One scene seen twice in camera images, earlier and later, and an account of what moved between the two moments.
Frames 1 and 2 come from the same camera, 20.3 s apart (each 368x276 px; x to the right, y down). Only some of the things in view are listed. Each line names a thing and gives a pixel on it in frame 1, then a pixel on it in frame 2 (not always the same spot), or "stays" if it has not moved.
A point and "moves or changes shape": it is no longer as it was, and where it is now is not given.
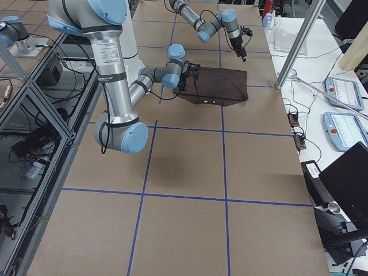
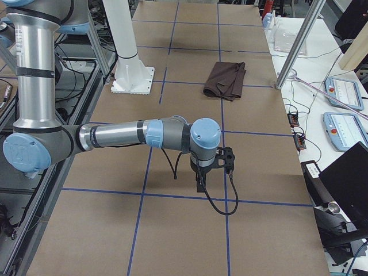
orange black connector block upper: x=293 y=119 stays
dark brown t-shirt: x=216 y=86 moves or changes shape
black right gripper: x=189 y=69 to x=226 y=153
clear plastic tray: x=285 y=36 stays
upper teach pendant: x=345 y=91 stays
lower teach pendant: x=344 y=130 stays
